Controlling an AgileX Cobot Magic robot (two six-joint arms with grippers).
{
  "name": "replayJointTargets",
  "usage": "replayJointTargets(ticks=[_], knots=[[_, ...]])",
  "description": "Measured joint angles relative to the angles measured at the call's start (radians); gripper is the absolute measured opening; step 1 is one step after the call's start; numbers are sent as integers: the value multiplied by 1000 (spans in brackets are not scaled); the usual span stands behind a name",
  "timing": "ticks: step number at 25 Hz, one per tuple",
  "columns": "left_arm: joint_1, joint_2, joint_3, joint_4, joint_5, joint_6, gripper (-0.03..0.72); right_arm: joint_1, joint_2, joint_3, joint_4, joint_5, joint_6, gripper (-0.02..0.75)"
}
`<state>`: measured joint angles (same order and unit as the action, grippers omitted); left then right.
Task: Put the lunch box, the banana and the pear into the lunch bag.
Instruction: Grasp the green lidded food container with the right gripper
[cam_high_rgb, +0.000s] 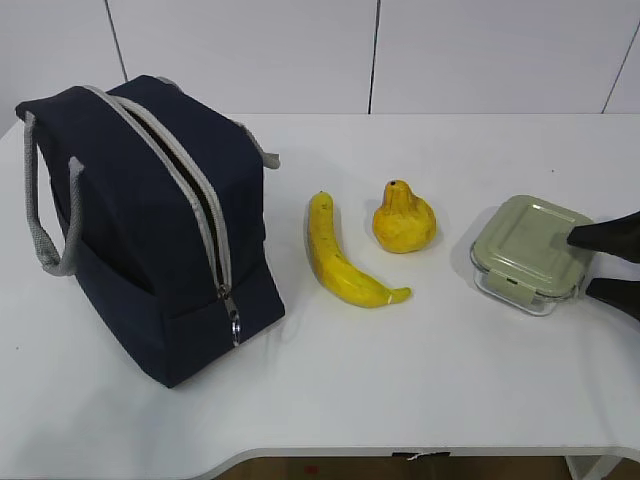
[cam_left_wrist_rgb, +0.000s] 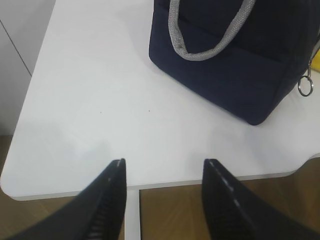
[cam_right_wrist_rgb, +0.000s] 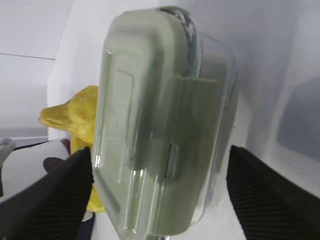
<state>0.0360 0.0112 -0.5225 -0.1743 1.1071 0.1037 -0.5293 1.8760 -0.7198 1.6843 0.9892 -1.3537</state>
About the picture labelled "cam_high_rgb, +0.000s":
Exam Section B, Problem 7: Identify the white table leg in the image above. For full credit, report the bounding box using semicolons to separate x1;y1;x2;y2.
564;455;639;480

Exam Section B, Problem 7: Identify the yellow banana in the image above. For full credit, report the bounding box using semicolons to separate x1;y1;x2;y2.
308;191;412;308

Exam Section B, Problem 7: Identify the yellow pear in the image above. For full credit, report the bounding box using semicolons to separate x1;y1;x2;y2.
372;179;437;254

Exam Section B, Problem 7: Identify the navy blue lunch bag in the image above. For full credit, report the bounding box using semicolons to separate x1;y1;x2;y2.
15;75;285;388

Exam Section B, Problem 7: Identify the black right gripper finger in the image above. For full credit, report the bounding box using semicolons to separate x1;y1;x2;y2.
586;278;640;321
567;212;640;264

